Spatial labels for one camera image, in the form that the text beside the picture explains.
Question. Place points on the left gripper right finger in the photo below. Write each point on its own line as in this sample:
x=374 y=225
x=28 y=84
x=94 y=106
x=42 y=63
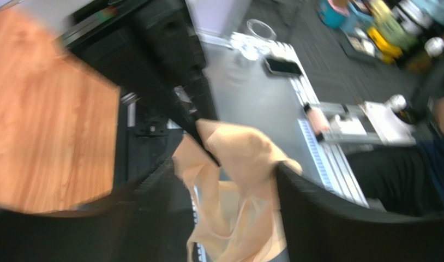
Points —
x=321 y=226

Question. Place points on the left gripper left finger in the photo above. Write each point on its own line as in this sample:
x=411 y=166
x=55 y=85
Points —
x=149 y=48

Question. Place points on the beige bra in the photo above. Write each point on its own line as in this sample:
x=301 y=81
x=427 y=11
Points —
x=230 y=178

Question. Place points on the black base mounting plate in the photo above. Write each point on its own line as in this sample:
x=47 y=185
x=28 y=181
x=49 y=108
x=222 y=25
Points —
x=144 y=139

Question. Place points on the person in dark clothes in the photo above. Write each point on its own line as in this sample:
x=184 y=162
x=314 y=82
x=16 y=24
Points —
x=408 y=180

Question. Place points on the black smartphone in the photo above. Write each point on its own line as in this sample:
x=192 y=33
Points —
x=282 y=67

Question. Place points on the aluminium frame rail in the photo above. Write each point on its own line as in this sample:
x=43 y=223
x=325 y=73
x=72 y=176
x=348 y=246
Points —
x=244 y=93

